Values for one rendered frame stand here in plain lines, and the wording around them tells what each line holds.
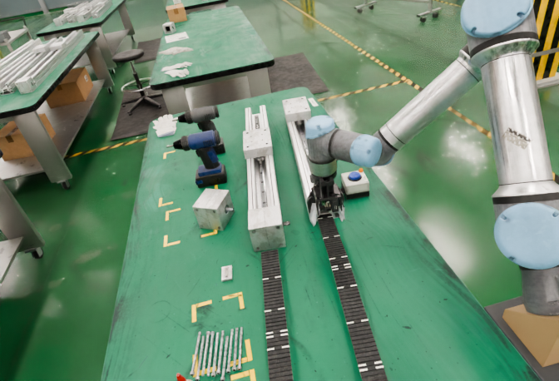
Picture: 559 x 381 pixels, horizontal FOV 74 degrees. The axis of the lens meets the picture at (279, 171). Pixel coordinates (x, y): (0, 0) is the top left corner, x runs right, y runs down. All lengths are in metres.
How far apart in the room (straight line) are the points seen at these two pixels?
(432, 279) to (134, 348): 0.78
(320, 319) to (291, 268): 0.18
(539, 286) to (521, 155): 0.29
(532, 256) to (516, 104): 0.27
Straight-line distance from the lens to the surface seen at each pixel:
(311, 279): 1.07
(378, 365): 0.90
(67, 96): 4.85
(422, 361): 0.95
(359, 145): 0.89
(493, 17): 0.83
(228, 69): 2.77
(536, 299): 0.94
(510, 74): 0.82
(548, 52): 4.22
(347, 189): 1.27
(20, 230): 2.80
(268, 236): 1.12
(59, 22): 6.66
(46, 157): 3.43
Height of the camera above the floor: 1.60
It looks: 34 degrees down
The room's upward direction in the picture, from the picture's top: 10 degrees counter-clockwise
